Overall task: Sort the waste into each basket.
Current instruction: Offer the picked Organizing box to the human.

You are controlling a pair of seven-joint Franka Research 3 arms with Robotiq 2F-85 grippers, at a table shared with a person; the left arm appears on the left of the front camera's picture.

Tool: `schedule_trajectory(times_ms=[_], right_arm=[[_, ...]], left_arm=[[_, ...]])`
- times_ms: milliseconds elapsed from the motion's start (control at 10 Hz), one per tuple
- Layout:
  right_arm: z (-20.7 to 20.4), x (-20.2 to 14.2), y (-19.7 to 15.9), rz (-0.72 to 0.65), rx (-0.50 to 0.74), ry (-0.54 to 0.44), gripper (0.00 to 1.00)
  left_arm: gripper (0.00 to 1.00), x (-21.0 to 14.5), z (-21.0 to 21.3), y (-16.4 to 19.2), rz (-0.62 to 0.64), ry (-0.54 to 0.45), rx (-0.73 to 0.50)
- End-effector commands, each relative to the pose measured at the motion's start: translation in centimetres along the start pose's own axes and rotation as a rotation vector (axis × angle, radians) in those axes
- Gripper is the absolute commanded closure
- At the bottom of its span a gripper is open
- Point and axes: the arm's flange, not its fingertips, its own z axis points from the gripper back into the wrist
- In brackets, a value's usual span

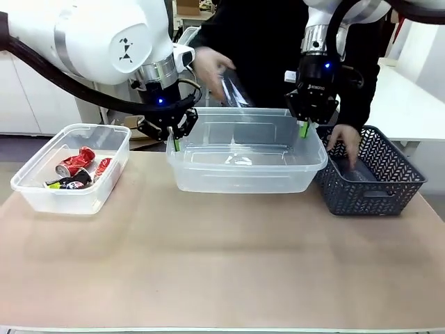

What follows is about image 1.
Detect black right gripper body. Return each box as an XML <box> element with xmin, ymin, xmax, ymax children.
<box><xmin>294</xmin><ymin>51</ymin><xmax>340</xmax><ymax>105</ymax></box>

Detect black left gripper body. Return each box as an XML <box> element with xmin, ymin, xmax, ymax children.
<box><xmin>130</xmin><ymin>78</ymin><xmax>195</xmax><ymax>132</ymax></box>

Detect clear plastic waste piece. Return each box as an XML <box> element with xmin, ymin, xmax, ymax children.
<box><xmin>339</xmin><ymin>158</ymin><xmax>382</xmax><ymax>184</ymax></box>

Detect clear plastic bin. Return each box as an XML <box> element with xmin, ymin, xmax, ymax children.
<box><xmin>165</xmin><ymin>106</ymin><xmax>330</xmax><ymax>195</ymax></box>
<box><xmin>10</xmin><ymin>123</ymin><xmax>132</xmax><ymax>216</ymax></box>

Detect dark grey lattice basket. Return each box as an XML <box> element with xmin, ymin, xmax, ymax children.
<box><xmin>314</xmin><ymin>125</ymin><xmax>428</xmax><ymax>216</ymax></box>

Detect person right forearm black sleeve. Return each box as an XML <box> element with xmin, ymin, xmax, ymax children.
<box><xmin>189</xmin><ymin>0</ymin><xmax>251</xmax><ymax>58</ymax></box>

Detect person left forearm black sleeve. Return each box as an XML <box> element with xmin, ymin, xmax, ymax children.
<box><xmin>337</xmin><ymin>58</ymin><xmax>382</xmax><ymax>132</ymax></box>

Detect person left hand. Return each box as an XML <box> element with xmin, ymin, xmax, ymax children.
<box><xmin>326</xmin><ymin>124</ymin><xmax>362</xmax><ymax>168</ymax></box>

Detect person right hand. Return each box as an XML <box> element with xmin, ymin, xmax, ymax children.
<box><xmin>193</xmin><ymin>47</ymin><xmax>237</xmax><ymax>102</ymax></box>

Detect cardboard boxes on floor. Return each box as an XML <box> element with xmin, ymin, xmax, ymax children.
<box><xmin>122</xmin><ymin>114</ymin><xmax>147</xmax><ymax>141</ymax></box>

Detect person torso black clothes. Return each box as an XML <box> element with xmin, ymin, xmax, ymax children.
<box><xmin>189</xmin><ymin>0</ymin><xmax>382</xmax><ymax>133</ymax></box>

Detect clear plastic storage container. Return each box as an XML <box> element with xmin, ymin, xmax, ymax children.
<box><xmin>179</xmin><ymin>26</ymin><xmax>203</xmax><ymax>47</ymax></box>

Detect crushed red cola can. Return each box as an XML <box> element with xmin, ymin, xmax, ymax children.
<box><xmin>55</xmin><ymin>146</ymin><xmax>97</xmax><ymax>176</ymax></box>

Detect white side table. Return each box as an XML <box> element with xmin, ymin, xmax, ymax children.
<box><xmin>377</xmin><ymin>20</ymin><xmax>445</xmax><ymax>149</ymax></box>

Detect crushed black cola can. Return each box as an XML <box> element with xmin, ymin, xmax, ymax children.
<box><xmin>44</xmin><ymin>168</ymin><xmax>93</xmax><ymax>191</ymax></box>

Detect small cardboard box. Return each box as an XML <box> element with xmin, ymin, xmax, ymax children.
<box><xmin>177</xmin><ymin>0</ymin><xmax>207</xmax><ymax>17</ymax></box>

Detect white cabinet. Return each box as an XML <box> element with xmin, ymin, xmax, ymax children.
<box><xmin>0</xmin><ymin>48</ymin><xmax>107</xmax><ymax>136</ymax></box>

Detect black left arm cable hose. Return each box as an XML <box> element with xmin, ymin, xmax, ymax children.
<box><xmin>0</xmin><ymin>12</ymin><xmax>202</xmax><ymax>116</ymax></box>

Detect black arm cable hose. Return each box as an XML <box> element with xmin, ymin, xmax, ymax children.
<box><xmin>0</xmin><ymin>12</ymin><xmax>202</xmax><ymax>116</ymax></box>
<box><xmin>326</xmin><ymin>0</ymin><xmax>445</xmax><ymax>70</ymax></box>

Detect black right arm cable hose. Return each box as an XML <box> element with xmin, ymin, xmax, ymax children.
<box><xmin>326</xmin><ymin>0</ymin><xmax>445</xmax><ymax>70</ymax></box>

